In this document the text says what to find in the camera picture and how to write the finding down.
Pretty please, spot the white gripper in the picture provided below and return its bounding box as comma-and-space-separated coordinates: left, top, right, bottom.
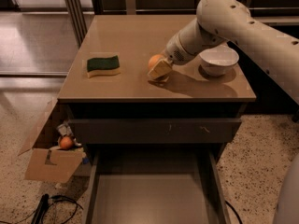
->
148, 34, 199, 80

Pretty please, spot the orange fruit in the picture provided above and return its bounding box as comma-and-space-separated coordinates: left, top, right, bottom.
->
59, 136, 74, 150
148, 54, 164, 70

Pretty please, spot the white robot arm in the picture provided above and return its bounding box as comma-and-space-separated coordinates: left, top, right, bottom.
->
148, 0, 299, 224

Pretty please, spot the closed top drawer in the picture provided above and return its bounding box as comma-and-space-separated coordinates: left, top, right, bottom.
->
69, 118, 241, 145

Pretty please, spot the open middle drawer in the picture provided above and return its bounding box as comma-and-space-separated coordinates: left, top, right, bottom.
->
82, 148, 231, 224

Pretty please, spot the green yellow sponge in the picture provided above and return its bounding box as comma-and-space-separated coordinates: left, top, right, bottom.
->
87, 56, 121, 78

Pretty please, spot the white ceramic bowl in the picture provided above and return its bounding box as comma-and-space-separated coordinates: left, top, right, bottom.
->
199, 45, 239, 77

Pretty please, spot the crumpled packaging in box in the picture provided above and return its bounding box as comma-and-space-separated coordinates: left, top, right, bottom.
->
56, 121, 81, 148

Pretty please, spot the orange fruit in box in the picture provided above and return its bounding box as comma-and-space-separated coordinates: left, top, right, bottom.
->
59, 136, 74, 150

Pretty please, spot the cardboard box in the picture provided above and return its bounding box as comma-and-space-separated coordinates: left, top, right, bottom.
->
19, 99, 89, 183

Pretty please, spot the black cable right floor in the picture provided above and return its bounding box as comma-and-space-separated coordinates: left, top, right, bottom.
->
225, 200, 244, 224

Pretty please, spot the black cable on floor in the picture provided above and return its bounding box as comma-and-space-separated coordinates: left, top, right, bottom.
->
0, 193, 84, 224

